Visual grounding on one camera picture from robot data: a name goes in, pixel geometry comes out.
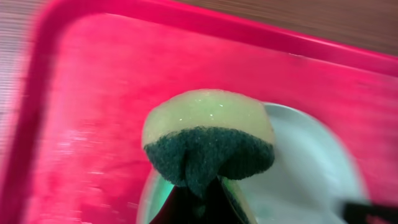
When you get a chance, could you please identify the green scrubbing sponge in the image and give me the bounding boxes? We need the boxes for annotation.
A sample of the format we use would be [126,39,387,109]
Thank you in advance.
[142,89,275,198]

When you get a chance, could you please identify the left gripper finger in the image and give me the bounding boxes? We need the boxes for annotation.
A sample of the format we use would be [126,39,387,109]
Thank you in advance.
[150,178,249,224]

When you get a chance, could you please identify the red plastic tray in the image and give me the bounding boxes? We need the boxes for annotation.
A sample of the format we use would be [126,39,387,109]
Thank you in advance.
[1,1,397,223]

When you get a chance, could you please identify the light blue right plate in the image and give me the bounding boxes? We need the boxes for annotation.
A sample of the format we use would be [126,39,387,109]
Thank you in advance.
[136,102,371,224]

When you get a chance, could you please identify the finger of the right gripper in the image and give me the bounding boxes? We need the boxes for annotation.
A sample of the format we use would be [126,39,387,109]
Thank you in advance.
[342,202,397,224]

